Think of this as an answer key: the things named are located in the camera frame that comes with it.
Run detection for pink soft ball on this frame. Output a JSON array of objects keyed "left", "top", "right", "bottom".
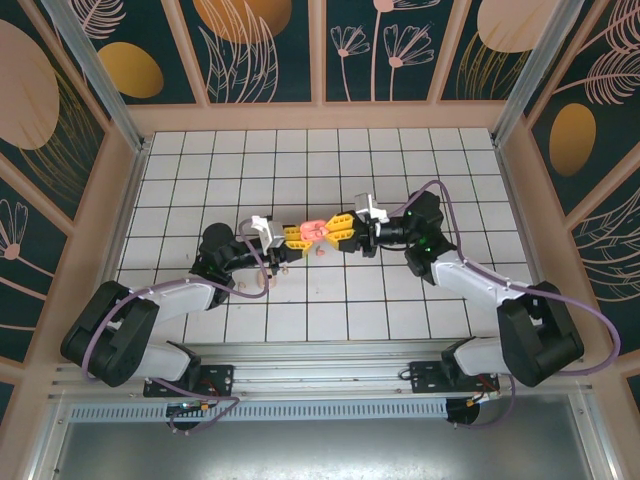
[{"left": 299, "top": 218, "right": 329, "bottom": 242}]

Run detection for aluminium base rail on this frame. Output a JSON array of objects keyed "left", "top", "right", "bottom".
[{"left": 47, "top": 341, "right": 601, "bottom": 404}]

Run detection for aluminium side rail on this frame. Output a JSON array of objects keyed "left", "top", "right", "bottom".
[
  {"left": 492, "top": 142, "right": 546, "bottom": 301},
  {"left": 79, "top": 142, "right": 151, "bottom": 364}
]

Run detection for dark panel beige circle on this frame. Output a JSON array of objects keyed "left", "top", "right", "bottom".
[{"left": 439, "top": 0, "right": 551, "bottom": 101}]

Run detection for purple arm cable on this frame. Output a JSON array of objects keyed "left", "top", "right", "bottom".
[
  {"left": 82, "top": 217, "right": 271, "bottom": 436},
  {"left": 387, "top": 179, "right": 623, "bottom": 431}
]

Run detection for grey slotted cable duct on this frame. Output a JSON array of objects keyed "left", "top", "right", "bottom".
[{"left": 67, "top": 397, "right": 449, "bottom": 421}]

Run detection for dark panel pink flowers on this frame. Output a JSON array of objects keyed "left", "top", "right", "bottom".
[{"left": 324, "top": 0, "right": 466, "bottom": 105}]

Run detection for dark panel large beige oval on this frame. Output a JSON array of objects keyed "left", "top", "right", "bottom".
[{"left": 0, "top": 0, "right": 126, "bottom": 224}]

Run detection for dark panel large orange circle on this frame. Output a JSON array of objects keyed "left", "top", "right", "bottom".
[{"left": 172, "top": 0, "right": 321, "bottom": 105}]

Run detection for dark panel feather leaves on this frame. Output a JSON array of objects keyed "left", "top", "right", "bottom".
[{"left": 569, "top": 164, "right": 640, "bottom": 361}]

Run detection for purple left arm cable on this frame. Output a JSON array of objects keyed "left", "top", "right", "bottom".
[{"left": 82, "top": 217, "right": 271, "bottom": 436}]

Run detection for galvanised metal sheet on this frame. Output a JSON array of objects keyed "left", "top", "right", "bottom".
[{"left": 29, "top": 394, "right": 616, "bottom": 480}]

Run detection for dark panel leaves orange oval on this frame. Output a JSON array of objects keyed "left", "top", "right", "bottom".
[{"left": 524, "top": 0, "right": 640, "bottom": 219}]

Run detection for dark panel single flower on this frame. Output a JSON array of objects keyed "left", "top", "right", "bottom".
[{"left": 0, "top": 149, "right": 69, "bottom": 366}]

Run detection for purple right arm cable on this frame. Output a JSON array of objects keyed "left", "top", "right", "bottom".
[{"left": 387, "top": 179, "right": 623, "bottom": 431}]

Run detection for aluminium corner post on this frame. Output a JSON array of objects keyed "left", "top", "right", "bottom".
[
  {"left": 491, "top": 0, "right": 597, "bottom": 146},
  {"left": 38, "top": 0, "right": 152, "bottom": 154}
]

